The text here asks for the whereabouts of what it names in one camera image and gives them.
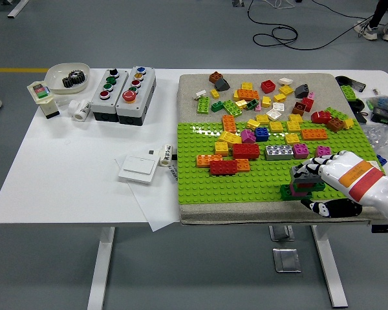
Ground black electronic module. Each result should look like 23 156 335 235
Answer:
371 107 388 127

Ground grey 2x4 brick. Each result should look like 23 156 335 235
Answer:
289 166 325 185
264 145 294 161

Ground white background table leg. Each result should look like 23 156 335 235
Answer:
6 0 30 19

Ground white wall switch plate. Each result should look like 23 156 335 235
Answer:
117 155 157 185

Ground magenta slope brick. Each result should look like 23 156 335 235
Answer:
240 129 257 145

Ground grey metal floor box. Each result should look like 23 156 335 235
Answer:
268 225 294 242

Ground red curved brick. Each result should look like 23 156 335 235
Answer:
310 110 332 125

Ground white paper sheet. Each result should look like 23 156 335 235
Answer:
114 151 182 233

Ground white red-green switch module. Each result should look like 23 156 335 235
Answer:
26 80 60 120

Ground black floor cable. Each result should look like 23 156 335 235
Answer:
247 0 376 52

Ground red 2x4 brick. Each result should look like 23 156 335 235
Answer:
232 143 261 160
209 159 239 176

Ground robot right hand white shell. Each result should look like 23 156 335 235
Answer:
294 150 388 222

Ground dark green base brick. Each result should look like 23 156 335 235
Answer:
279 184 313 201

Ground white plastic bowl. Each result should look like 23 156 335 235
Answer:
44 62 91 96

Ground grey emergency-stop control box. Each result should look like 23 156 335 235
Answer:
115 66 157 126

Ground green studded baseplate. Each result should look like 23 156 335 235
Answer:
177 119 385 205

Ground lime green toy brick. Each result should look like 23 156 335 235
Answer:
339 84 357 101

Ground black ring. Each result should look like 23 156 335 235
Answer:
347 98 366 112

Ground yellow arch brick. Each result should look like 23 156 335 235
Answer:
217 130 243 145

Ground white labelled tube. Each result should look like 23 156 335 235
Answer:
158 144 176 168

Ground blue 2x2 brick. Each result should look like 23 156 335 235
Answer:
254 127 270 143

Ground clear bag blue parts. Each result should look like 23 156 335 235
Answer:
365 95 388 112

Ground grey four-button control box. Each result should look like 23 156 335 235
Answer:
89 68 130 123

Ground metal floor socket plate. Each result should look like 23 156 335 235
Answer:
272 247 302 274

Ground magenta toy brick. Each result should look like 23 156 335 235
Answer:
289 185 311 198

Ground dark grey slope brick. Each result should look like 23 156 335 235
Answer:
213 77 231 92
294 83 310 99

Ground black glossy rectangular module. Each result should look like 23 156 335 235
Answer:
348 79 367 93

